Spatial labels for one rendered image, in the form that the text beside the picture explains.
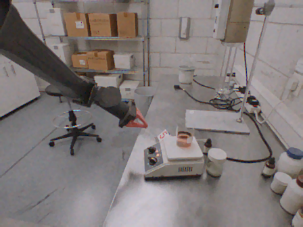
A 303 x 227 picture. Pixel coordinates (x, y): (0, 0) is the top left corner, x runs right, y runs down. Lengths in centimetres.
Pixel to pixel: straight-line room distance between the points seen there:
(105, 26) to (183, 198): 244
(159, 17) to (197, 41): 63
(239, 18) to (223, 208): 67
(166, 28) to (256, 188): 252
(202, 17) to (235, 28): 207
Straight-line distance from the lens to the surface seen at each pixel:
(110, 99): 52
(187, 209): 59
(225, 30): 85
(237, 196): 66
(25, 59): 36
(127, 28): 264
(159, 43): 294
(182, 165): 62
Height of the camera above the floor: 123
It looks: 29 degrees down
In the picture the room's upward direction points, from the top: straight up
